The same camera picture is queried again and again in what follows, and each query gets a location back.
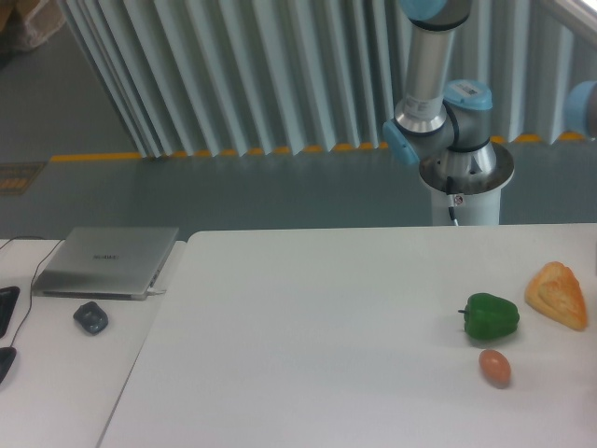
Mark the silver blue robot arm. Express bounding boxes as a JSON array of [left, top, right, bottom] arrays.
[[382, 1, 596, 164]]

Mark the green bell pepper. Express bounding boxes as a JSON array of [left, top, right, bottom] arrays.
[[459, 292, 520, 341]]

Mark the silver closed laptop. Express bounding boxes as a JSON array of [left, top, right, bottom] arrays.
[[32, 227, 178, 300]]

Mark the white folding screen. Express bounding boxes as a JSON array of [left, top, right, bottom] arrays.
[[61, 1, 596, 158]]

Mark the dark grey computer mouse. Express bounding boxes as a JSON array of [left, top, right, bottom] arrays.
[[73, 301, 109, 336]]

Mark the brown egg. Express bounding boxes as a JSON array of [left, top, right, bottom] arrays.
[[479, 349, 511, 387]]

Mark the orange bread loaf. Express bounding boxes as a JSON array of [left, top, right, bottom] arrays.
[[524, 261, 589, 331]]

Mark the black keyboard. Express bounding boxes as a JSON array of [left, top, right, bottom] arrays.
[[0, 286, 21, 338]]

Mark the black object at edge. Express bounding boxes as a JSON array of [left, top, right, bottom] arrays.
[[0, 346, 17, 383]]

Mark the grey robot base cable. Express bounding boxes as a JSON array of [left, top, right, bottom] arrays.
[[445, 175, 463, 228]]

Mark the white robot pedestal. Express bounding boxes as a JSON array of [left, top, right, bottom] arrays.
[[419, 142, 514, 226]]

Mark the black cable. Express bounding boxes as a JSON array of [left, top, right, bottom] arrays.
[[0, 235, 65, 349]]

